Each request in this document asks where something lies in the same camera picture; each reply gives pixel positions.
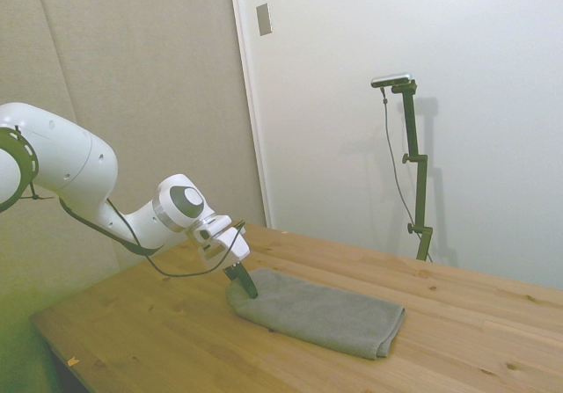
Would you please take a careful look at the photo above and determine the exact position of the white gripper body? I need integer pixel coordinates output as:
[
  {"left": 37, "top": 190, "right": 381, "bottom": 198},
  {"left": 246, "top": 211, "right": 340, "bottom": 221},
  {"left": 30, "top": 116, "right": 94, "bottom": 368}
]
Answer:
[{"left": 200, "top": 224, "right": 252, "bottom": 276}]

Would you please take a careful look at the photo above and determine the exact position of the black camera stand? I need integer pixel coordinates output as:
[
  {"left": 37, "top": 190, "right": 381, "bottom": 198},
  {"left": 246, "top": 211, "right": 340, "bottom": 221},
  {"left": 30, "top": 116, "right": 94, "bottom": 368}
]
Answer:
[{"left": 391, "top": 80, "right": 435, "bottom": 262}]

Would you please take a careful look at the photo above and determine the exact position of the white vertical wall trim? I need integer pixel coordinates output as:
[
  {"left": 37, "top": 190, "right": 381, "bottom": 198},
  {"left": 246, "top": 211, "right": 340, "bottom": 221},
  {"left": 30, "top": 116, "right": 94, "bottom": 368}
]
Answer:
[{"left": 227, "top": 0, "right": 274, "bottom": 229}]

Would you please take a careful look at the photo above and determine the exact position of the grey stereo camera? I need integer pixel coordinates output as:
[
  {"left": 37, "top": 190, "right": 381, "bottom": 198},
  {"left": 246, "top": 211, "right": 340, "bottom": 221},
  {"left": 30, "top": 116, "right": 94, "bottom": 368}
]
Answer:
[{"left": 370, "top": 72, "right": 414, "bottom": 89}]

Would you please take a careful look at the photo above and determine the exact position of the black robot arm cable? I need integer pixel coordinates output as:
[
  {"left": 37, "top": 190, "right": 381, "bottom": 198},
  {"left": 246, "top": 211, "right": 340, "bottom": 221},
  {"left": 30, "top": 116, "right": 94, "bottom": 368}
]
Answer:
[{"left": 56, "top": 197, "right": 247, "bottom": 278}]

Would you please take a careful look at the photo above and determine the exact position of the grey towel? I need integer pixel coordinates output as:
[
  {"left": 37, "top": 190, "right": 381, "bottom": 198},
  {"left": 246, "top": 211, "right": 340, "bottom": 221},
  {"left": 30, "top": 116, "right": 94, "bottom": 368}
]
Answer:
[{"left": 225, "top": 267, "right": 406, "bottom": 361}]

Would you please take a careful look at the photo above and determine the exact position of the grey wall switch plate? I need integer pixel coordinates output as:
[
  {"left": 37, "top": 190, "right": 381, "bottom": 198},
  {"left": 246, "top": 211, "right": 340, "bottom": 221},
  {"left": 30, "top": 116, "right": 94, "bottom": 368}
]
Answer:
[{"left": 256, "top": 2, "right": 273, "bottom": 37}]

